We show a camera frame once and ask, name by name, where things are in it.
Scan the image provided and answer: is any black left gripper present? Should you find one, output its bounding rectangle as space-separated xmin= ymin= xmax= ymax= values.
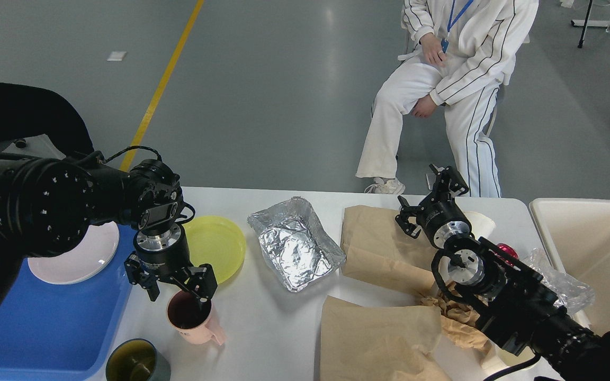
xmin=124 ymin=223 xmax=218 ymax=305

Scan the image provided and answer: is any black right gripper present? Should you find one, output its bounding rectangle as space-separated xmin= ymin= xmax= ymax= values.
xmin=395 ymin=164 xmax=472 ymax=249

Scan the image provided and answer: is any pink ribbed mug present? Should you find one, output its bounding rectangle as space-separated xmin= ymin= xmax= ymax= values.
xmin=166 ymin=291 xmax=227 ymax=346

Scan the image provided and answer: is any yellow plastic plate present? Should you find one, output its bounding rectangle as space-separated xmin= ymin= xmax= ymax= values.
xmin=183 ymin=215 xmax=246 ymax=285

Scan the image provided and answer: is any dark teal mug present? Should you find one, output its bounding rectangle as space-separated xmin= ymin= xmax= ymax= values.
xmin=105 ymin=338 xmax=172 ymax=380

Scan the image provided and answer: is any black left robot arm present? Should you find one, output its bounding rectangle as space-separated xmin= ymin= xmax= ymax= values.
xmin=0 ymin=151 xmax=218 ymax=311

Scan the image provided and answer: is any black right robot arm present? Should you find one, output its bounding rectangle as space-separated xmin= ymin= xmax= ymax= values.
xmin=395 ymin=165 xmax=610 ymax=380

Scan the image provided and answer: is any white paper cup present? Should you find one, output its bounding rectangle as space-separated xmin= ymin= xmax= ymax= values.
xmin=464 ymin=211 xmax=496 ymax=240

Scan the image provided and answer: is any brown paper bag upper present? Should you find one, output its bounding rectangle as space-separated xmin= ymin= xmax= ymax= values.
xmin=340 ymin=205 xmax=436 ymax=296

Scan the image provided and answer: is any brown paper bag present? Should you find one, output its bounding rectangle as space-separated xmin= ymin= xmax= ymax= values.
xmin=320 ymin=296 xmax=450 ymax=380
xmin=340 ymin=205 xmax=436 ymax=296

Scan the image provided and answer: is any pink round plate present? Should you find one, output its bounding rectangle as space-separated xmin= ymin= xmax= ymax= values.
xmin=27 ymin=222 xmax=120 ymax=285

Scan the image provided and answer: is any red round object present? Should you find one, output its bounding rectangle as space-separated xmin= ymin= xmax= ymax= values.
xmin=498 ymin=243 xmax=519 ymax=259

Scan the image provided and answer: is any crumpled brown paper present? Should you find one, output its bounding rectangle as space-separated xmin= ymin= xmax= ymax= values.
xmin=417 ymin=294 xmax=490 ymax=352

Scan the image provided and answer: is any crumpled aluminium foil tray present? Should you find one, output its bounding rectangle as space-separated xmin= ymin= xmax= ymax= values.
xmin=247 ymin=197 xmax=346 ymax=293

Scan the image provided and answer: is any blue plastic tray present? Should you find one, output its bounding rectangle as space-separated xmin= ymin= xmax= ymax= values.
xmin=0 ymin=225 xmax=136 ymax=380

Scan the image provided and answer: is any person in white tracksuit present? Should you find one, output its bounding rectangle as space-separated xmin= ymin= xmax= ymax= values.
xmin=356 ymin=1 xmax=539 ymax=198

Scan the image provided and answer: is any brown paper bag lower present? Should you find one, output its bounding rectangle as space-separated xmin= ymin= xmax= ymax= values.
xmin=320 ymin=296 xmax=450 ymax=380

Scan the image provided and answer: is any white cup lower right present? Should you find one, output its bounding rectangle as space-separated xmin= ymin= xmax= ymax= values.
xmin=480 ymin=342 xmax=535 ymax=375

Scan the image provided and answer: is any clear plastic wrapper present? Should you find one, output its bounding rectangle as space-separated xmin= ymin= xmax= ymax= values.
xmin=524 ymin=248 xmax=596 ymax=314

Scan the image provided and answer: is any beige plastic bin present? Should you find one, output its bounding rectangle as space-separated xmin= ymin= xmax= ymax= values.
xmin=530 ymin=198 xmax=610 ymax=335

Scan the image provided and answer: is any person in black trousers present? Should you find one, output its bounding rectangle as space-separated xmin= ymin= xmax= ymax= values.
xmin=0 ymin=82 xmax=95 ymax=155

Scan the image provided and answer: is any white paper scrap on floor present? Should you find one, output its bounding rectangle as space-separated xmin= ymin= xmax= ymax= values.
xmin=106 ymin=51 xmax=128 ymax=62

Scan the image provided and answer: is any white stand base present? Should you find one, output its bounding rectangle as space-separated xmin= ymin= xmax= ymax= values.
xmin=559 ymin=0 xmax=610 ymax=49

